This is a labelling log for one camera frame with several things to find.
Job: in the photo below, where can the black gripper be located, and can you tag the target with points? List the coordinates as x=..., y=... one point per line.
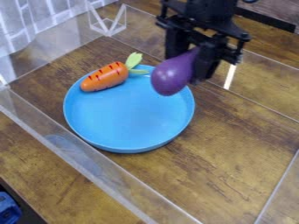
x=202, y=22

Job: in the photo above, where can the purple toy eggplant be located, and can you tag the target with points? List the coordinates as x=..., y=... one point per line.
x=174, y=72

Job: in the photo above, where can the blue round tray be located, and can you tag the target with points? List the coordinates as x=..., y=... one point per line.
x=127, y=119

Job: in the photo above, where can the black bar in background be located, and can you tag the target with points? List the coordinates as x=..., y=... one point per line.
x=266, y=20

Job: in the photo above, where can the orange toy carrot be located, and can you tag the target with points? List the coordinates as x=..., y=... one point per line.
x=114, y=74

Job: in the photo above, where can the white mesh curtain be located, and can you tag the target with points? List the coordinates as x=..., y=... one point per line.
x=27, y=17

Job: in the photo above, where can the blue object at corner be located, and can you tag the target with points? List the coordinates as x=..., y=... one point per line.
x=10, y=210

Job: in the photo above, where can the clear acrylic enclosure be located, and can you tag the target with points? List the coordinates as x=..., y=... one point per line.
x=125, y=156

